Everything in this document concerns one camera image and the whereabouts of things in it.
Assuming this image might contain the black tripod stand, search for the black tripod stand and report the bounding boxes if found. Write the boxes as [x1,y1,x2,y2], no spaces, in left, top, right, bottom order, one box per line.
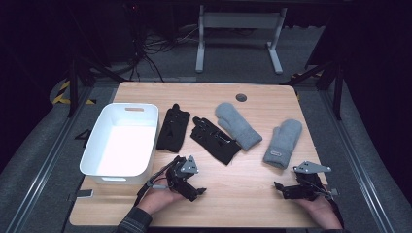
[66,54,128,118]
[281,60,345,121]

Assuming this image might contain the person's left hand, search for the person's left hand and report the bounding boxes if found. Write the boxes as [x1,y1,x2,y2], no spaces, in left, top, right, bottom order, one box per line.
[137,184,186,216]

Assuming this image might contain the black glove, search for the black glove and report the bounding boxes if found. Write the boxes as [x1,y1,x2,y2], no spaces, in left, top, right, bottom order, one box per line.
[189,116,242,166]
[155,103,191,153]

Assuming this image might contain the aluminium floor rail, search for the aluminium floor rail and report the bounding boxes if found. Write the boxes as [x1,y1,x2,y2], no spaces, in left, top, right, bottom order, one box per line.
[5,86,95,233]
[319,90,394,233]

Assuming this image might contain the yellow black hazard tape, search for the yellow black hazard tape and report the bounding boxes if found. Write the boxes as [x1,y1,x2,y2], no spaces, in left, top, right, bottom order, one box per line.
[51,80,97,106]

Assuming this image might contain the bundle of black floor cables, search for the bundle of black floor cables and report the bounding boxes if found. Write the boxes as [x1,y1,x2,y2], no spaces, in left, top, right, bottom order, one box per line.
[127,22,202,83]

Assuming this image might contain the white plastic bin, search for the white plastic bin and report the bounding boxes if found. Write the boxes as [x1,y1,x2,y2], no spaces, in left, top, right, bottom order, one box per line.
[79,102,159,186]

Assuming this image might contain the person's right hand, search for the person's right hand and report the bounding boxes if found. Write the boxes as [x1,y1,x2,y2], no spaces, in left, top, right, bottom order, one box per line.
[295,194,343,230]

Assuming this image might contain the grey metal desk frame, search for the grey metal desk frame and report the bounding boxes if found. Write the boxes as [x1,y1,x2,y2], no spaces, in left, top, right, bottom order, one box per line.
[194,4,288,75]

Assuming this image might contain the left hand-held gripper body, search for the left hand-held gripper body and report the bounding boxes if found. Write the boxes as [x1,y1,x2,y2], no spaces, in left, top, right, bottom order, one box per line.
[165,154,199,196]

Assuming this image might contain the plain grey mitten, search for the plain grey mitten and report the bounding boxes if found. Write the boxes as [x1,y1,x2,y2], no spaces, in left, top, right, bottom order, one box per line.
[214,102,263,151]

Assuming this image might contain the right hand-held gripper cable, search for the right hand-held gripper cable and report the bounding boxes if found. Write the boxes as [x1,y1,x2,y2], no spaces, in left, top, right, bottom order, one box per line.
[309,179,340,199]

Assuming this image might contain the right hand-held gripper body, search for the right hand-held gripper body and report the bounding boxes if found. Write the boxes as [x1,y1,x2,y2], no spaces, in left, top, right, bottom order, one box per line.
[290,160,332,200]

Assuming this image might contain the grey mitten with label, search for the grey mitten with label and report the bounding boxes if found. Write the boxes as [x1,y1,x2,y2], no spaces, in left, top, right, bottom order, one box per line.
[262,118,303,170]

